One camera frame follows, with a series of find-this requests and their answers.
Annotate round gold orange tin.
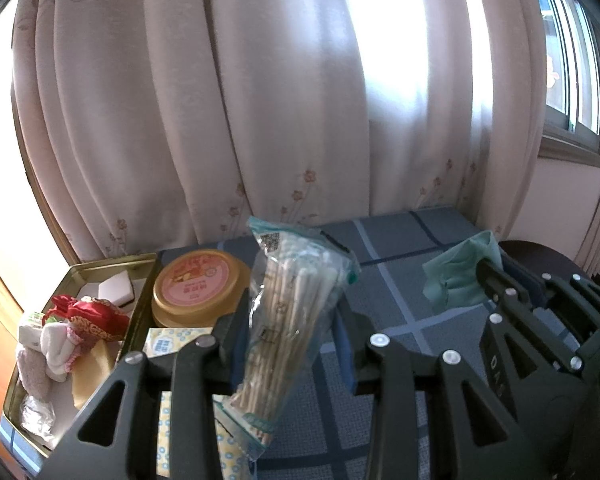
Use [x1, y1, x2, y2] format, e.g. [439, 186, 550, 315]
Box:
[151, 249, 250, 328]

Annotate yellow sponge block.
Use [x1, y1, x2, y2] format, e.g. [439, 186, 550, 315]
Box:
[71, 340, 120, 410]

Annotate white pink plush sock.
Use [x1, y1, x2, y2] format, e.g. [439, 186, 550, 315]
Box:
[41, 322, 84, 382]

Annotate white hexagonal pad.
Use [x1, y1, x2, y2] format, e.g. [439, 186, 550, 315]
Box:
[97, 271, 135, 308]

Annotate teal green cloth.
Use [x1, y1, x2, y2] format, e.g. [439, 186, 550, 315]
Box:
[422, 231, 503, 314]

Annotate window with metal frame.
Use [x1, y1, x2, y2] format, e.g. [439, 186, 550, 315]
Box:
[539, 0, 600, 167]

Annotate clear crumpled plastic wrapper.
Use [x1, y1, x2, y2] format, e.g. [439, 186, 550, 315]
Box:
[19, 394, 56, 440]

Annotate red gold drawstring pouch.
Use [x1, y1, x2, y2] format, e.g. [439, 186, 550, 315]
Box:
[42, 295, 130, 342]

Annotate dark round chair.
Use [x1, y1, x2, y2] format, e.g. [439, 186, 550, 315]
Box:
[500, 240, 588, 280]

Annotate gold metal tin tray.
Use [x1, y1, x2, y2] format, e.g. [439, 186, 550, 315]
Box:
[0, 254, 161, 474]

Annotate blue plaid tablecloth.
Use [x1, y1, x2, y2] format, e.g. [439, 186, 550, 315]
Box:
[157, 204, 589, 480]

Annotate pale pink floral curtain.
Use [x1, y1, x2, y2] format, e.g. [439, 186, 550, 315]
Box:
[13, 0, 545, 261]

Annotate green white soft packet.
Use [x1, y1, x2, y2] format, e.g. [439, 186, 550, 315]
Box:
[17, 312, 50, 351]

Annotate bag of cotton swabs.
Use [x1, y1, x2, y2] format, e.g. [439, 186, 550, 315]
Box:
[214, 217, 361, 460]

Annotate yellow patterned tissue pack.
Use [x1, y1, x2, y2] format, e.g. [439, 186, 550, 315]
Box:
[142, 326, 254, 480]

